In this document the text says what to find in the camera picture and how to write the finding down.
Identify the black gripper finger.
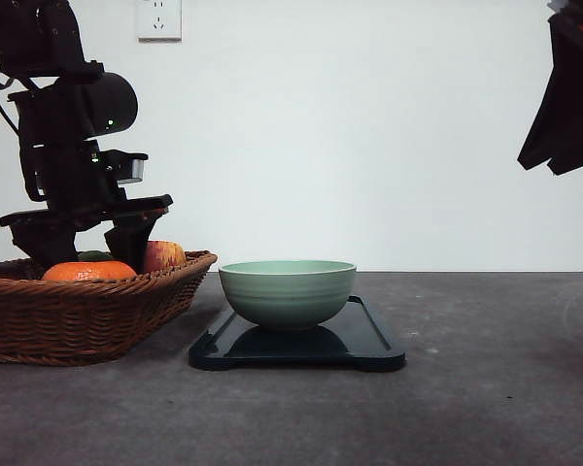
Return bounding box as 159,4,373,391
517,5,583,176
530,9,583,176

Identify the red apple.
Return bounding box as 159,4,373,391
144,240,187,273

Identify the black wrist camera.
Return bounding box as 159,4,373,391
89,150,149,183

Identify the orange tangerine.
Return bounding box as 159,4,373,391
42,261,138,282

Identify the white wall socket left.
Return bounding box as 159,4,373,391
136,0,183,47

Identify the green avocado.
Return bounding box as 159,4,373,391
76,250,113,261

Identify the brown wicker basket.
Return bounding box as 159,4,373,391
0,250,218,365

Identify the dark rectangular tray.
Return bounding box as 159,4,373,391
189,295,407,372

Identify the green ceramic bowl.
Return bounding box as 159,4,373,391
219,260,357,331

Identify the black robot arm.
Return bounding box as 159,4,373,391
0,0,174,272

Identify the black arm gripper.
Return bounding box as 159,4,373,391
0,87,174,274

